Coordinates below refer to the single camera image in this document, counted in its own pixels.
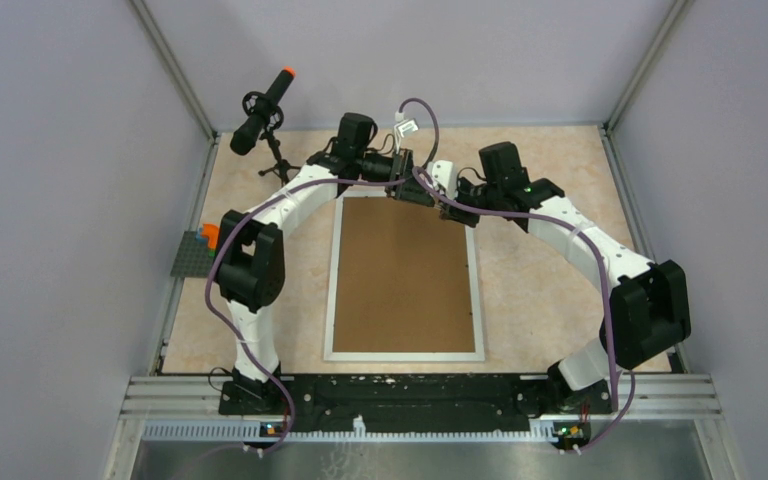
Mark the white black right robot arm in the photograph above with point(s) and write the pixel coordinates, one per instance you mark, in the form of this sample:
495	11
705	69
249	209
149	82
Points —
645	303

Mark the white picture frame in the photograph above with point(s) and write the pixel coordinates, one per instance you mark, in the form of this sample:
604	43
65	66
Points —
480	298

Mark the grey lego baseplate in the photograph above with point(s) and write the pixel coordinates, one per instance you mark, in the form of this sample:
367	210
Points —
194	257

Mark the brown frame backing board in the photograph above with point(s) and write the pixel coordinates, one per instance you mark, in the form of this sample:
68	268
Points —
404	278

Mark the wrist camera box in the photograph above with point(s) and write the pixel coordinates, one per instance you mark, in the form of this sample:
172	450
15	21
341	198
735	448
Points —
443	177
404	126

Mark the aluminium front rail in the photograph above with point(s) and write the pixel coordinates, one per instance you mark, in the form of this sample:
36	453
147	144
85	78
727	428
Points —
185	407

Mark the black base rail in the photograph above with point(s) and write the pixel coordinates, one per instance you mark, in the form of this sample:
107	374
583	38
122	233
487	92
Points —
422	403

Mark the black microphone orange tip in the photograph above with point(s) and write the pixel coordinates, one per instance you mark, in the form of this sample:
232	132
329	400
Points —
260	108

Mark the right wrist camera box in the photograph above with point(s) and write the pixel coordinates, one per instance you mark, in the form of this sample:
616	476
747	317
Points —
443	177

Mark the black microphone tripod stand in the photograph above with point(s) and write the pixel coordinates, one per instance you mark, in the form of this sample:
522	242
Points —
282	167

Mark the orange curved toy block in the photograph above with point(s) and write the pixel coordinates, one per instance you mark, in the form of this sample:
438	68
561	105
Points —
209	235

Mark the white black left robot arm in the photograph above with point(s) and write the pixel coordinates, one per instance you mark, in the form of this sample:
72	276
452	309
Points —
250	267

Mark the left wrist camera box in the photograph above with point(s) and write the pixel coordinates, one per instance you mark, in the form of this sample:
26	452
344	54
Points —
404	126

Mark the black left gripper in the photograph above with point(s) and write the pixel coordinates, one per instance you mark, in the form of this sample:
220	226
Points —
411	190

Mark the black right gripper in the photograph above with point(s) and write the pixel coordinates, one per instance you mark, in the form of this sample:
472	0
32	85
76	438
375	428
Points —
451	211

